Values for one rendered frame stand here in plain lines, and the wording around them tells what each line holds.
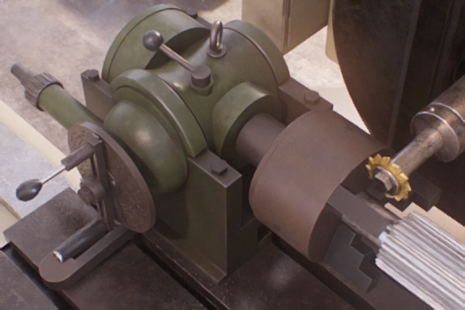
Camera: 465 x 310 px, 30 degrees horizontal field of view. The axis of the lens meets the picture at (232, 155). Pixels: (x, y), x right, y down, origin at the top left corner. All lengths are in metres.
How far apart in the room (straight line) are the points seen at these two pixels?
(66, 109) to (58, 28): 2.04
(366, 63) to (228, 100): 0.25
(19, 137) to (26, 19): 1.52
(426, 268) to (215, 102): 0.38
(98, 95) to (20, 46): 2.00
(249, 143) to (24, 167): 0.78
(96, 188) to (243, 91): 0.25
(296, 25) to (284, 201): 0.45
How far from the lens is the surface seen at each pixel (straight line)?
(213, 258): 1.34
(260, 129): 1.22
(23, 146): 1.93
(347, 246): 1.19
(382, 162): 1.08
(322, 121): 1.16
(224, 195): 1.18
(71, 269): 1.35
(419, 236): 1.12
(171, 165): 1.21
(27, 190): 1.14
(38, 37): 3.34
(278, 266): 1.37
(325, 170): 1.11
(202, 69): 1.22
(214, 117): 1.22
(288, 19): 1.48
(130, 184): 1.19
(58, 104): 1.34
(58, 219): 1.45
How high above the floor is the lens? 2.13
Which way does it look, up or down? 49 degrees down
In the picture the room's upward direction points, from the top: straight up
